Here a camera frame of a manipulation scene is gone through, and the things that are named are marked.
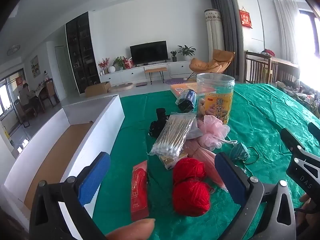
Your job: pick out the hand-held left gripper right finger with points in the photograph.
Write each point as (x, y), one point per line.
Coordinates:
(230, 177)

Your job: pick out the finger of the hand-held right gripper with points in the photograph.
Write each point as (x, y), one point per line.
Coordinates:
(315, 129)
(303, 175)

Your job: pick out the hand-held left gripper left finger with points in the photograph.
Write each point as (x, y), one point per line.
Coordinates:
(95, 177)

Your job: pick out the teal face mask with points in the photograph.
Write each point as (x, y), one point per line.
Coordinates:
(238, 152)

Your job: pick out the pink packet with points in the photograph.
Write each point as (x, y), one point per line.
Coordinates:
(207, 162)

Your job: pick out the white cardboard box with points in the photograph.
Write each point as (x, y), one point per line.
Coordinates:
(100, 122)

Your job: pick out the cotton swab packet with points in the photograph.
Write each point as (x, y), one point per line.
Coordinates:
(172, 135)

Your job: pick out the person's right hand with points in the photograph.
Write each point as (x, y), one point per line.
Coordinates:
(306, 205)

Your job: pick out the person's left hand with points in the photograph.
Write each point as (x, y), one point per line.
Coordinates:
(135, 230)

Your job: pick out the red yarn ball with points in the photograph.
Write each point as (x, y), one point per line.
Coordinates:
(188, 170)
(191, 198)

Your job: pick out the red packet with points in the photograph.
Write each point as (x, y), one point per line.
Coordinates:
(139, 190)

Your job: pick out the pink mesh bath pouf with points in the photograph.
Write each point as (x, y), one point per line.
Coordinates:
(212, 132)

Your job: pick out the green tablecloth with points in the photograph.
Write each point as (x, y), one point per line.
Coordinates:
(262, 110)

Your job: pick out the white tissue packet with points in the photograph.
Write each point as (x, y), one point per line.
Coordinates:
(192, 131)

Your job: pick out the small beige box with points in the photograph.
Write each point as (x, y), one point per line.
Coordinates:
(167, 162)

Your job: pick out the clear plastic snack jar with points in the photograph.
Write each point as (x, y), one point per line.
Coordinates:
(217, 105)

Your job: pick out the dark wooden crib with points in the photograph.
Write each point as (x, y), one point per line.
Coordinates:
(257, 67)

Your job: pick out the black bag roll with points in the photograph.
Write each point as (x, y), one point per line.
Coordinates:
(186, 102)

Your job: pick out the brown cardboard box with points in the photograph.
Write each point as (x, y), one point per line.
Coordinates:
(97, 89)

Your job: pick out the red cloth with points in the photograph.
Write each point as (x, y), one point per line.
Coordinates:
(268, 52)

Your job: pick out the beige floor cushion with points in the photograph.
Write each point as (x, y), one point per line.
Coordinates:
(121, 87)

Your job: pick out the wooden dining chair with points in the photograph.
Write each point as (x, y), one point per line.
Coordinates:
(23, 111)
(50, 92)

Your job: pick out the orange book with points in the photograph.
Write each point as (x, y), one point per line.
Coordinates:
(178, 87)

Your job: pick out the white sheer curtain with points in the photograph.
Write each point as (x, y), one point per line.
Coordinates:
(286, 30)

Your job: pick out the dark floor scale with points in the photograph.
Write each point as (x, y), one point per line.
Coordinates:
(141, 84)

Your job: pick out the white television cabinet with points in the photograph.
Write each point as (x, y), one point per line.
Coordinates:
(130, 75)

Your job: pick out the white round vase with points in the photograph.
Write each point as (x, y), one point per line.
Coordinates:
(111, 69)

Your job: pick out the purple round mat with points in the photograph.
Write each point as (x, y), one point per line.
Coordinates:
(175, 81)

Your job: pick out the red flowers in vase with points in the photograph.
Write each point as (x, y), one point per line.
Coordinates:
(103, 64)

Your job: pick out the orange lounge chair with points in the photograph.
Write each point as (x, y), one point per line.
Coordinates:
(215, 63)

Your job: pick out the bushy green potted plant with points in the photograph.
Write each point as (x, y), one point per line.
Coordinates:
(119, 62)

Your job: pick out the red gift box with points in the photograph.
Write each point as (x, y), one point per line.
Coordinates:
(128, 63)

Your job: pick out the black display cabinet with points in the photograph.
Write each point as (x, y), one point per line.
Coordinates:
(82, 55)

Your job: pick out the wooden stool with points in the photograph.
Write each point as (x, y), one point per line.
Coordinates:
(155, 70)

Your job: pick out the grey curtain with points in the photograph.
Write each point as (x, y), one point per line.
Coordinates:
(230, 30)

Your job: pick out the large green potted plant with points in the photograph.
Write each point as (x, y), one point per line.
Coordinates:
(186, 51)

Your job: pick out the small green potted plant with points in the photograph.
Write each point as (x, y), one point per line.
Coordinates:
(173, 55)

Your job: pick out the black television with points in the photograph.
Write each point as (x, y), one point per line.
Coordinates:
(148, 53)

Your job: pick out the covered standing air conditioner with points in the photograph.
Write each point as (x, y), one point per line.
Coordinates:
(214, 30)

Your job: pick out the round ceiling light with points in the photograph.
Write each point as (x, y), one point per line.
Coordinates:
(13, 50)

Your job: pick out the wall painting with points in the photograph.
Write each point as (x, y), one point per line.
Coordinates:
(35, 66)

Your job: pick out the red wall calendar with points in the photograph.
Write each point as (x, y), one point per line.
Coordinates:
(245, 19)

